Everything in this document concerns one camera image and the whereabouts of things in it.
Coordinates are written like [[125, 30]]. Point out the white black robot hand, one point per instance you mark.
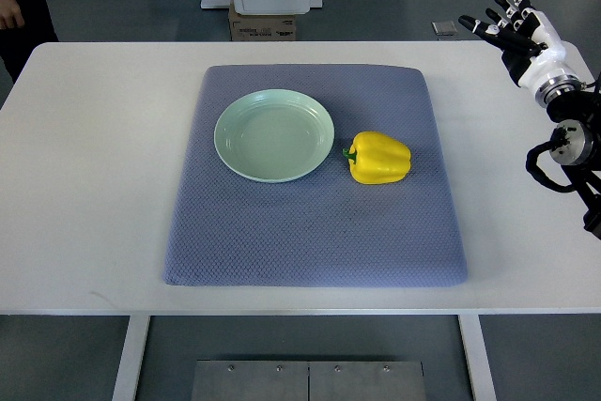
[[531, 49]]

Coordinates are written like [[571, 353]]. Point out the yellow bell pepper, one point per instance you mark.
[[375, 158]]

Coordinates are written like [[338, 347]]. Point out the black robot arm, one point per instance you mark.
[[574, 143]]

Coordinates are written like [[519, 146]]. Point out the small grey floor plate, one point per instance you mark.
[[444, 28]]

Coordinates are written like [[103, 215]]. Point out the light green plate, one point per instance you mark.
[[274, 135]]

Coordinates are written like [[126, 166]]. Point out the blue-grey quilted mat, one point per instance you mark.
[[324, 229]]

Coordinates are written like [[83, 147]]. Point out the right white table leg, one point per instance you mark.
[[481, 381]]

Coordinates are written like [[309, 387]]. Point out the white table leg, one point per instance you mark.
[[481, 381], [132, 355]]

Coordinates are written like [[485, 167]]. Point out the cardboard box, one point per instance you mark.
[[261, 27]]

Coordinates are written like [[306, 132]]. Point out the left white table leg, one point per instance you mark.
[[132, 355]]

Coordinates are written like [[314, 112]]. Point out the person in dark clothes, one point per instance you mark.
[[25, 24]]

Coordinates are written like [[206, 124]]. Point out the grey metal base plate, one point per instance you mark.
[[301, 380]]

